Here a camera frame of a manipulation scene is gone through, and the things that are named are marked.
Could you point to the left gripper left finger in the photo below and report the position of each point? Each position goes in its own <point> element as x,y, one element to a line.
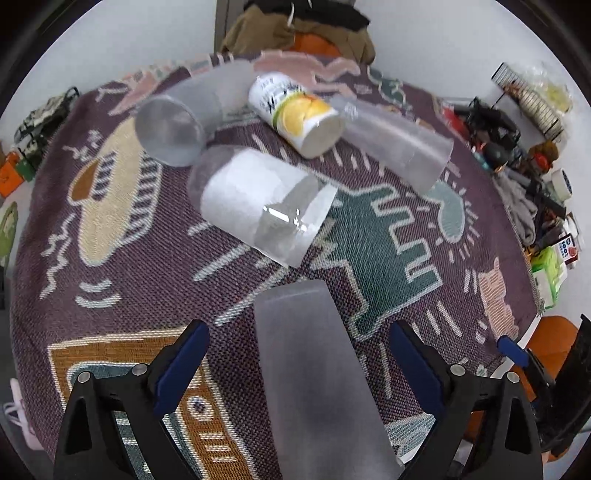
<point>89,444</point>

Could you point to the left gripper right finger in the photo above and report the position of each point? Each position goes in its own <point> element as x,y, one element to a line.
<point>507,444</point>

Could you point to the frosted plastic cup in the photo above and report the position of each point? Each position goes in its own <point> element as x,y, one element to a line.
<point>324,419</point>

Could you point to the frosted cup beside can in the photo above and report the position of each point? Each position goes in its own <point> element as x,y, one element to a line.
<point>415,153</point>

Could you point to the clear cup with white paper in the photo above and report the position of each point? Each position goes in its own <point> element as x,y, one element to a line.
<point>266,203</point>

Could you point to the frosted cup near left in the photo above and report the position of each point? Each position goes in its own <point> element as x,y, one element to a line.
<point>174,127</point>

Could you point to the green tissue pack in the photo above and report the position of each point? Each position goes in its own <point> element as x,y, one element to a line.
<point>549,272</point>

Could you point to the patterned woven blanket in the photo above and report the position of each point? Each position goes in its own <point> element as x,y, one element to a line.
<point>113,262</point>

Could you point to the grey cloth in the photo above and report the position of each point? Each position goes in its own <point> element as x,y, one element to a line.
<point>521,210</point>

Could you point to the tape roll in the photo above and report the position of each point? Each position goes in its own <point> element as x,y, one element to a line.
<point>561,185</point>

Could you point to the green rug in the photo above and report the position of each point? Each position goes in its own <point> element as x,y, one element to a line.
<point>7,233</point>

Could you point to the black round object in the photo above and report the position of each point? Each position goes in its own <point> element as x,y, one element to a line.
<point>496,157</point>

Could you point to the orange box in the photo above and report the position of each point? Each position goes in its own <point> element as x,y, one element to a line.
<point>10,179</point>

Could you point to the black shoe rack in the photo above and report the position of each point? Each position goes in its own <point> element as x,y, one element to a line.
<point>36,130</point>

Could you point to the white yellow drink can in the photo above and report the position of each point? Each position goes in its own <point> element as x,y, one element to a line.
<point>309,124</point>

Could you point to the orange chair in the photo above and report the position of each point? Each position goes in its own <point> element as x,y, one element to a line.
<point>312,44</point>

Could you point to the black fleece garment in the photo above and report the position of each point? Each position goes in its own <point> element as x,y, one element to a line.
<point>331,13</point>

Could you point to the brown jacket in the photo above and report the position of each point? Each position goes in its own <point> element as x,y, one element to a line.
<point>255,31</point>

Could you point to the grey door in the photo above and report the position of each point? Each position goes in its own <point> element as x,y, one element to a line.
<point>226,12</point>

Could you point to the black wire basket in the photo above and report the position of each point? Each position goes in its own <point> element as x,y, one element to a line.
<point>529,100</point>

